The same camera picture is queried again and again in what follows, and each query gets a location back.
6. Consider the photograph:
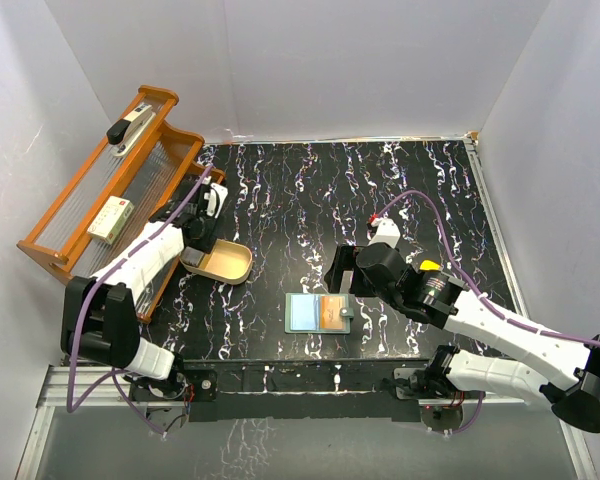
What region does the mint green card holder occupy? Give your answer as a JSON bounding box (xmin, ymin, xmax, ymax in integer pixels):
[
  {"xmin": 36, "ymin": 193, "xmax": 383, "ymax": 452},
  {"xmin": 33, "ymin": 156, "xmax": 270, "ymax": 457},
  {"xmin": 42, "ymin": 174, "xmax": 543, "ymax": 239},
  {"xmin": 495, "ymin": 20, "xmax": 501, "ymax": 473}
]
[{"xmin": 285, "ymin": 293, "xmax": 354, "ymax": 334}]

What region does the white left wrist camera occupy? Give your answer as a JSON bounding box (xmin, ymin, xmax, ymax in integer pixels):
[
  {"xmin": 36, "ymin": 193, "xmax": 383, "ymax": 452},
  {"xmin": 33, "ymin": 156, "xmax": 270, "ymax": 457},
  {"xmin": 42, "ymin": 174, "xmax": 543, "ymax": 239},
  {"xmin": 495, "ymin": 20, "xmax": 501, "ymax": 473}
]
[{"xmin": 204, "ymin": 183, "xmax": 228, "ymax": 219}]

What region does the tan oval wooden tray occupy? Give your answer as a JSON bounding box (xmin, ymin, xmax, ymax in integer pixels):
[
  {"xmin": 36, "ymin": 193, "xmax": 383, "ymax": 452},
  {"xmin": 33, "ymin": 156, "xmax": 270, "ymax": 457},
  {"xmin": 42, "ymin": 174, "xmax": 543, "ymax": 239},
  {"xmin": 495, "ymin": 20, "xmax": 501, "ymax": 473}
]
[{"xmin": 180, "ymin": 239, "xmax": 253, "ymax": 285}]

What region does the yellow eraser block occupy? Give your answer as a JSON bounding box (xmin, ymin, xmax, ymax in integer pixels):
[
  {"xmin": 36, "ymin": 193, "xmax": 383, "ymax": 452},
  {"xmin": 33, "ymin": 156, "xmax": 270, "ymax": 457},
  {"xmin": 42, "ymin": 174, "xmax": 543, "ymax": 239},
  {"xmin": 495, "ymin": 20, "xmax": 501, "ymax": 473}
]
[{"xmin": 419, "ymin": 260, "xmax": 440, "ymax": 271}]

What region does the orange wooden shelf rack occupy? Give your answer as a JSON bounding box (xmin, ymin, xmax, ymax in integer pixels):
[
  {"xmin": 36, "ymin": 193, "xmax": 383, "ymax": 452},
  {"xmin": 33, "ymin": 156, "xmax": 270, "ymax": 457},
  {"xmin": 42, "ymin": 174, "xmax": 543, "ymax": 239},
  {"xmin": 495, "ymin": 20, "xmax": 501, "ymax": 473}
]
[{"xmin": 16, "ymin": 86, "xmax": 227, "ymax": 324}]

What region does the black and white stapler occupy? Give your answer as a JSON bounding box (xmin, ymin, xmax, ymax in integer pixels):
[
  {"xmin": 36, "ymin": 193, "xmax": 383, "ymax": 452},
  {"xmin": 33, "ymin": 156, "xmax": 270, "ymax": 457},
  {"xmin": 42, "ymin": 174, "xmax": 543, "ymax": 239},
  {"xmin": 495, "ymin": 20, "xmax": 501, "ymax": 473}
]
[{"xmin": 106, "ymin": 103, "xmax": 156, "ymax": 158}]

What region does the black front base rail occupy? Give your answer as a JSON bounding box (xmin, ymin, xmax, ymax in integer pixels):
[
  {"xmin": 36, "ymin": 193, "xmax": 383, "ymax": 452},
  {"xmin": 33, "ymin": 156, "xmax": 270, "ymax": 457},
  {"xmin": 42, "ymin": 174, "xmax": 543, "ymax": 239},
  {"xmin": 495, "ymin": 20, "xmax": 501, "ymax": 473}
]
[{"xmin": 129, "ymin": 359, "xmax": 486, "ymax": 424}]

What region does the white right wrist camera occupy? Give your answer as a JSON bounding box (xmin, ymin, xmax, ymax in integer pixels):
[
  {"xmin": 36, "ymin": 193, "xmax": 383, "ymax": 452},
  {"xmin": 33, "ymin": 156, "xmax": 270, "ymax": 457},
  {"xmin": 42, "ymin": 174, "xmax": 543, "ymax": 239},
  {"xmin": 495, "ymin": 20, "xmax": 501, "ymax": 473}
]
[{"xmin": 369, "ymin": 216, "xmax": 401, "ymax": 248}]

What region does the white card stack in tray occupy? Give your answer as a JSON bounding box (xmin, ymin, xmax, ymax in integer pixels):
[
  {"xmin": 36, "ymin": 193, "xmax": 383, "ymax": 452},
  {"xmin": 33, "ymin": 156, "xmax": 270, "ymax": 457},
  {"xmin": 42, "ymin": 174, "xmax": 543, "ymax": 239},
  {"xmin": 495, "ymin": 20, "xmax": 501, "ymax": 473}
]
[{"xmin": 180, "ymin": 247, "xmax": 205, "ymax": 268}]

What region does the white small cardboard box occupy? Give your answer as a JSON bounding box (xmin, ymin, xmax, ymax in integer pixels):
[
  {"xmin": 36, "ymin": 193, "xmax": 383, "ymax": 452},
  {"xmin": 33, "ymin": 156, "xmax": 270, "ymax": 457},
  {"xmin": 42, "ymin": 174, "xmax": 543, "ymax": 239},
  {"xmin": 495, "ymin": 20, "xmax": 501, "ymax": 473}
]
[{"xmin": 87, "ymin": 196, "xmax": 134, "ymax": 245}]

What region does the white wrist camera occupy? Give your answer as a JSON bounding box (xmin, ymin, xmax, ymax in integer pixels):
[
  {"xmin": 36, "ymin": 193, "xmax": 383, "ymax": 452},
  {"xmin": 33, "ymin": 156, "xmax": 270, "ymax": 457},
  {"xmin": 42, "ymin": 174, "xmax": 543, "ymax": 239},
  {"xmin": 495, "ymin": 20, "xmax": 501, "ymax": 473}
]
[
  {"xmin": 369, "ymin": 216, "xmax": 401, "ymax": 248},
  {"xmin": 204, "ymin": 183, "xmax": 228, "ymax": 219}
]

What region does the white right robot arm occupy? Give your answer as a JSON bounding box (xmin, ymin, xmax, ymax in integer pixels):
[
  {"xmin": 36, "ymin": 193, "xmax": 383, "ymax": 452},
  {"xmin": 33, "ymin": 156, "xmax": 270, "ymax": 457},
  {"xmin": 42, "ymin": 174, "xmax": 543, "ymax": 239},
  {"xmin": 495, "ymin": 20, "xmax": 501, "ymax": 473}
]
[{"xmin": 324, "ymin": 243, "xmax": 600, "ymax": 433}]

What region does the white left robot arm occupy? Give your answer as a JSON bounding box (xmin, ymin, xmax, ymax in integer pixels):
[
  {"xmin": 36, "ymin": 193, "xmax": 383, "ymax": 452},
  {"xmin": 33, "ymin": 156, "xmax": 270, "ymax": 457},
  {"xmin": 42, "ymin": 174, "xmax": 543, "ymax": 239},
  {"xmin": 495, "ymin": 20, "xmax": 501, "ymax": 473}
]
[{"xmin": 61, "ymin": 178, "xmax": 228, "ymax": 399}]

